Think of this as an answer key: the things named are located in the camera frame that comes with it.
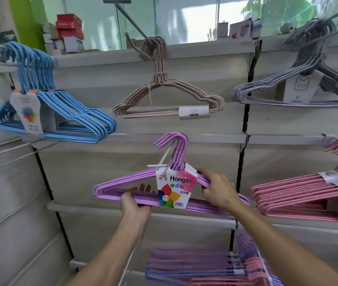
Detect pink hanger bundle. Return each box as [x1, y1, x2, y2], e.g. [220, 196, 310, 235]
[251, 138, 338, 224]

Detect rose gold metal hanger bundle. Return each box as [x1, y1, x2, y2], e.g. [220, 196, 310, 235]
[112, 36, 225, 119]

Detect grey hanger bundle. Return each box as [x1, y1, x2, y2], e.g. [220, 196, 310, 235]
[232, 19, 338, 109]

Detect white display rack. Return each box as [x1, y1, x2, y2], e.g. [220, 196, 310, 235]
[0, 32, 338, 286]

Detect white box with red print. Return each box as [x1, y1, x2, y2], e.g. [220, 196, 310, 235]
[229, 19, 253, 39]

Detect light blue hanger bundle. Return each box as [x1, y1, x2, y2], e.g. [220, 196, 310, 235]
[0, 41, 117, 144]

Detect person's right forearm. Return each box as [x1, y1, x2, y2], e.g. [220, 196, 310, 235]
[228, 202, 338, 286]

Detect stack of red white boxes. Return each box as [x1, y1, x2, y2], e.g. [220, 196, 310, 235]
[42, 14, 85, 56]

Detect person's left forearm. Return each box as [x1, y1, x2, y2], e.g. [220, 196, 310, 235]
[66, 217, 149, 286]

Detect green white printed packs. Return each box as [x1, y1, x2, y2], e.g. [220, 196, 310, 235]
[0, 30, 19, 62]

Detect person's right hand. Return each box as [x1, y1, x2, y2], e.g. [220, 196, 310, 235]
[197, 168, 243, 212]

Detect row of pink hangers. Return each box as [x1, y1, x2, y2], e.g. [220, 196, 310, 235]
[191, 256, 272, 286]

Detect person's left hand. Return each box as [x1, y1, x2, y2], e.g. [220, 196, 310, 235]
[120, 184, 152, 224]

